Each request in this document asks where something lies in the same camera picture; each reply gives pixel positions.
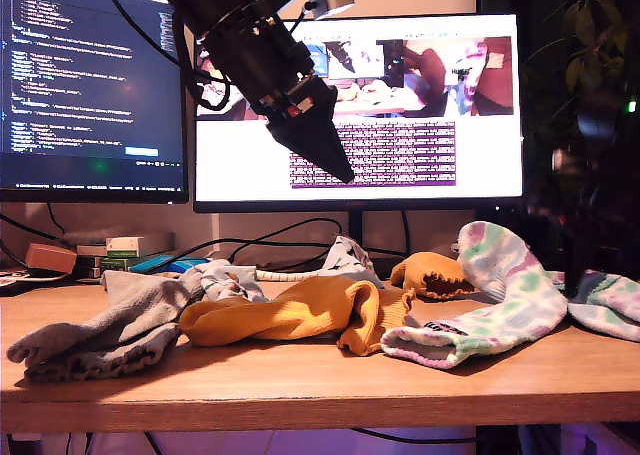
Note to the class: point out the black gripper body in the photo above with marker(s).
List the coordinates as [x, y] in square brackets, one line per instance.
[280, 90]

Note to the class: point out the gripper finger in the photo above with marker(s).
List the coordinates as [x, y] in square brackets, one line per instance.
[282, 137]
[581, 260]
[315, 145]
[569, 260]

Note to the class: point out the pastel tie-dye sock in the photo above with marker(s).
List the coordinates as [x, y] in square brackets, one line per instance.
[610, 300]
[500, 285]

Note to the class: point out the pale toucan print sock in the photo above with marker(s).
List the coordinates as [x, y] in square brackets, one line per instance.
[350, 265]
[225, 280]

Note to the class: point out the mustard frilled sock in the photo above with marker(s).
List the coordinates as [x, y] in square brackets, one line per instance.
[415, 270]

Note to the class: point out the bright yellow frilled sock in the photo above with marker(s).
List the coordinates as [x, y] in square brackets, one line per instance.
[280, 310]

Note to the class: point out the grey frilled-cuff sock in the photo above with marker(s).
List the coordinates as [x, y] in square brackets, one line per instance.
[125, 362]
[100, 325]

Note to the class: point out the bright white computer monitor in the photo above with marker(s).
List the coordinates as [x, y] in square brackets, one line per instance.
[240, 165]

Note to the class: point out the blue flat object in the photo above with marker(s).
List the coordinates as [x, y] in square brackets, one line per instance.
[165, 264]

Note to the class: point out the dark code computer monitor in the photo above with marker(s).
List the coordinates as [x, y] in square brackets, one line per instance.
[90, 100]

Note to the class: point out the white and green box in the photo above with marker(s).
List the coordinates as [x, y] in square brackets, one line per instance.
[122, 245]

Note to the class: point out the black table leg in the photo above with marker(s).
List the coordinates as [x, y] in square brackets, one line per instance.
[495, 442]

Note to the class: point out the small green box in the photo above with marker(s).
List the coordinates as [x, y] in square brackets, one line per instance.
[112, 266]

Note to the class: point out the green leafy house plant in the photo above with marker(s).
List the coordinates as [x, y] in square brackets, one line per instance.
[582, 25]

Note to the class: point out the small brown wooden box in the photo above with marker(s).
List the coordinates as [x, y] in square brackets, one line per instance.
[50, 260]

